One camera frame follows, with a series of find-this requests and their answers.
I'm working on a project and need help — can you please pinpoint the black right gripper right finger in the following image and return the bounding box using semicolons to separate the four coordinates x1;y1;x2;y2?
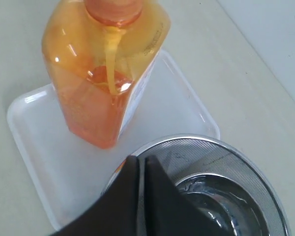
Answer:
144;156;233;236

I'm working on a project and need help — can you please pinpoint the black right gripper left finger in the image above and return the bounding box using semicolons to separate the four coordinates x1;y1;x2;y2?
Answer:
53;156;140;236

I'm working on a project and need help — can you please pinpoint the orange pump soap bottle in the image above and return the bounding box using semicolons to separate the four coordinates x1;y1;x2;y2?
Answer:
42;0;171;149

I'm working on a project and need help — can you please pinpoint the large steel mesh strainer bowl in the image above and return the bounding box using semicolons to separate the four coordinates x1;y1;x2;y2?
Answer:
102;133;291;236

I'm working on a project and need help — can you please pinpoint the small stainless steel bowl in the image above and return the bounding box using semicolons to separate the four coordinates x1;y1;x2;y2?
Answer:
176;173;270;236

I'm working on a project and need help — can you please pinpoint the white rectangular plastic tray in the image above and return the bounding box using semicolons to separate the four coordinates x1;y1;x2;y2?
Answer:
7;51;220;230

